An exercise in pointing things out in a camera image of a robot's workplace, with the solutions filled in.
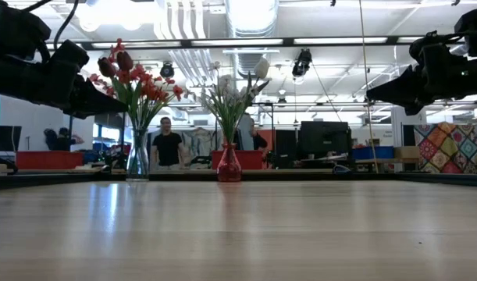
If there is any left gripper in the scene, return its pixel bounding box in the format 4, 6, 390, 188
0, 58, 128, 120

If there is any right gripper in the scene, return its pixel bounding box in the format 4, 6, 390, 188
365, 41, 477, 117

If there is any large white flower bunch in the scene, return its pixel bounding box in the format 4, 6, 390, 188
198, 60, 262, 146

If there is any small white flower bunch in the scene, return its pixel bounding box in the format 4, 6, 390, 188
222, 80, 270, 145

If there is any clear glass vase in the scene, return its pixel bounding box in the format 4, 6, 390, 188
125, 128, 150, 181

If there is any red glass vase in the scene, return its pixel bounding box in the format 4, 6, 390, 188
216, 142, 243, 183

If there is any person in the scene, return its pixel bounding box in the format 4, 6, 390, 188
44, 126, 85, 152
249, 119, 269, 152
150, 116, 187, 171

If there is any brown cardboard box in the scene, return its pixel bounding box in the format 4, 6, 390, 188
393, 146, 421, 160

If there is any colourful patchwork quilt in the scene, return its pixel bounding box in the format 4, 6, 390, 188
413, 122, 477, 175

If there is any blue storage bin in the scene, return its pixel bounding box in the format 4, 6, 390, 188
352, 146, 395, 160

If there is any red storage bin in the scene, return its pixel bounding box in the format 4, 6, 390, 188
15, 151, 84, 170
211, 150, 264, 171

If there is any black ceiling spotlight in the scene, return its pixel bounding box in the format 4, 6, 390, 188
159, 61, 176, 80

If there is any black computer monitor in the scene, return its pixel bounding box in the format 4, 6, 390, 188
299, 120, 352, 159
0, 125, 23, 153

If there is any black overhead light beam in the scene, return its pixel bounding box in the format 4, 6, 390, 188
45, 35, 423, 51

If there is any orange partition panel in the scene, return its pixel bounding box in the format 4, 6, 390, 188
256, 129, 277, 151

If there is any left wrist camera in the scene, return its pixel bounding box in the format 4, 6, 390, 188
46, 40, 90, 79

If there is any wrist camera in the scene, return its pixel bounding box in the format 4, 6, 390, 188
46, 40, 90, 79
408, 30, 452, 54

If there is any thin hanging cable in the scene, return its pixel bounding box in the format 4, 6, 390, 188
358, 0, 379, 173

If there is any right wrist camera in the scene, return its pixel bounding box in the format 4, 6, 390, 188
408, 30, 452, 54

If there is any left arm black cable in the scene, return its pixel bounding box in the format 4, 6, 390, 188
52, 0, 80, 50

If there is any black overhead camera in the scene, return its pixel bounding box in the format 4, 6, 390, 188
291, 48, 313, 79

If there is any black aluminium table frame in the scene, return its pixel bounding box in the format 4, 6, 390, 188
0, 168, 477, 190

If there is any silver ventilation duct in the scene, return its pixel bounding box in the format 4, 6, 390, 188
224, 0, 280, 79

